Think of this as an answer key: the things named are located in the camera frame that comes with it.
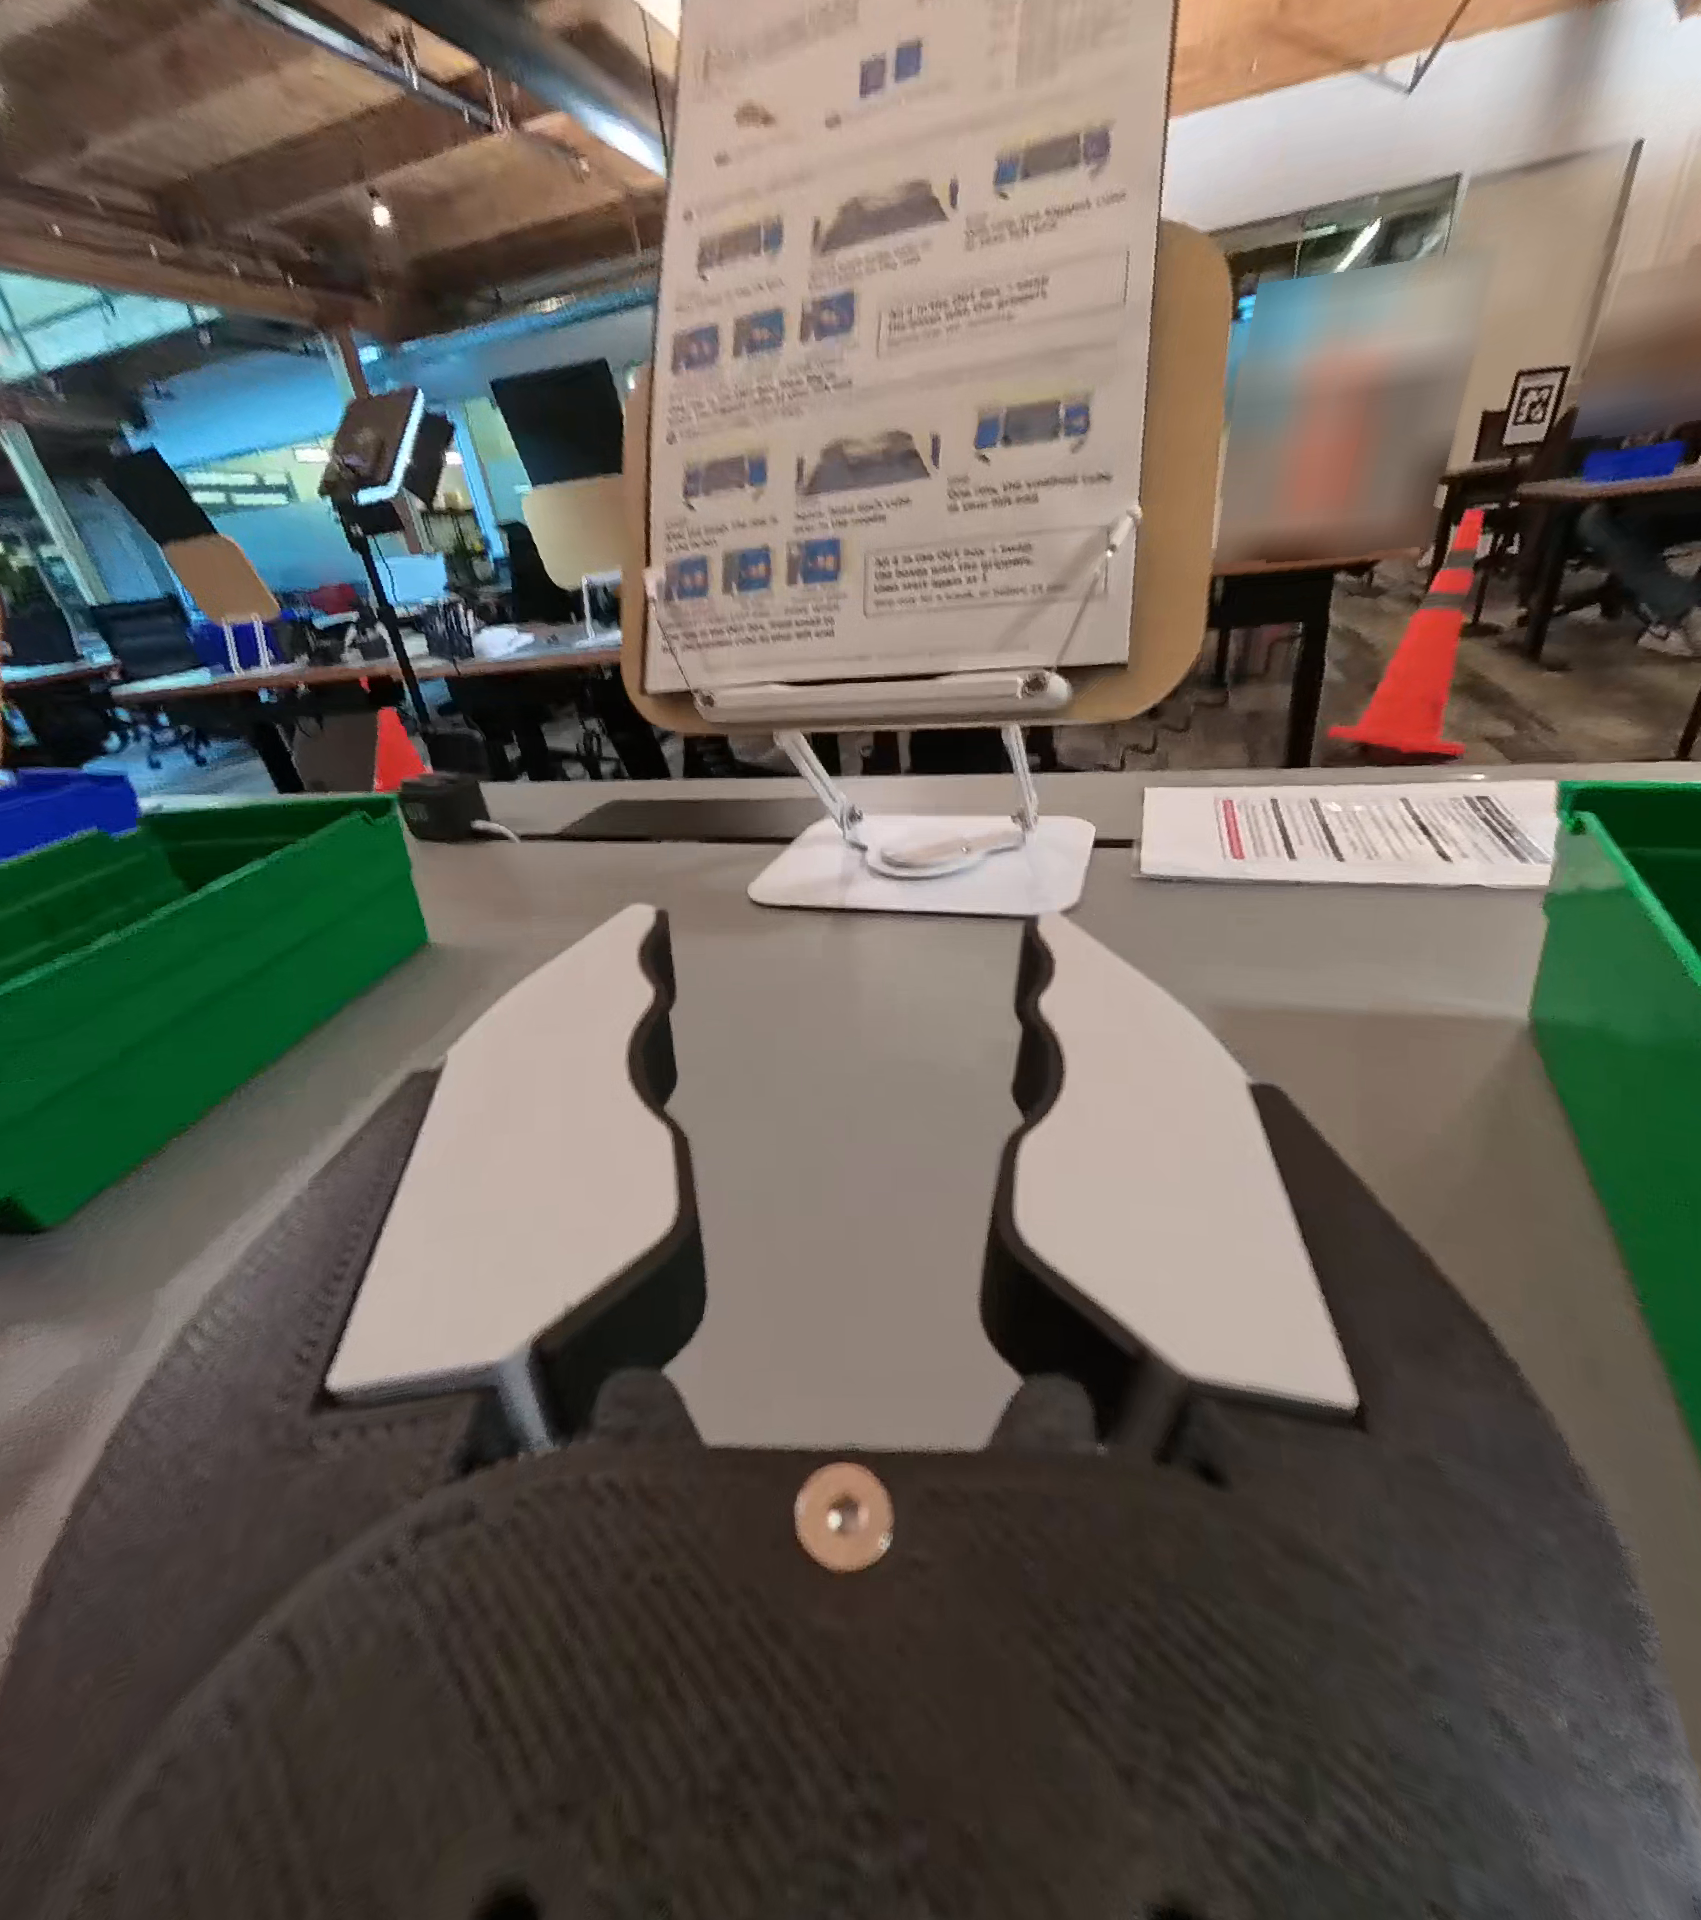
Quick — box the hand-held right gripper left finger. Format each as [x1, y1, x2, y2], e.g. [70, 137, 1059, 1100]
[322, 902, 708, 1449]

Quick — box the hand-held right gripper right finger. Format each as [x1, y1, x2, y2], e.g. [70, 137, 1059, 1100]
[982, 918, 1363, 1449]

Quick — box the green plastic bin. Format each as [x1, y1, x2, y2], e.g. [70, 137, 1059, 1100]
[1528, 779, 1701, 1728]
[0, 793, 428, 1232]

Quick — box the grey desk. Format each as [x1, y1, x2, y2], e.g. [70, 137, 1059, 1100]
[0, 756, 1701, 1920]

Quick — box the black power adapter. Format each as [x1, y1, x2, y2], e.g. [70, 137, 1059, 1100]
[395, 771, 491, 845]

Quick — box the white paper sheet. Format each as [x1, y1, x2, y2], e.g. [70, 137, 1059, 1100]
[1139, 781, 1561, 889]

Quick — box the black office chair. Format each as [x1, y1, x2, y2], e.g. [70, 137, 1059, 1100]
[92, 596, 204, 767]

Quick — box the background long table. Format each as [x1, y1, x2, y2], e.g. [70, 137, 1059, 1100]
[112, 636, 626, 790]

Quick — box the background wooden board stand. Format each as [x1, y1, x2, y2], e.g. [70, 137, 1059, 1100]
[164, 534, 283, 678]

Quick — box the large orange traffic cone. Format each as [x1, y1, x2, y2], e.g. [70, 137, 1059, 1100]
[1327, 510, 1471, 760]

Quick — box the studio light on tripod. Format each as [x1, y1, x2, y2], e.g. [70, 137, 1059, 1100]
[319, 386, 455, 769]

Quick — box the instruction sheet on stand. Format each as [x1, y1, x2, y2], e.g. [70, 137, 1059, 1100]
[620, 222, 1235, 918]

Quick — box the black flat panel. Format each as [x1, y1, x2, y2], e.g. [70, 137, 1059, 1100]
[489, 360, 626, 489]

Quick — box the printed instruction sheet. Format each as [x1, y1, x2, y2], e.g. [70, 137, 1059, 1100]
[644, 0, 1178, 696]

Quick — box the background dark table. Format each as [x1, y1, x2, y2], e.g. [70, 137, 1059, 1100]
[1514, 462, 1701, 670]

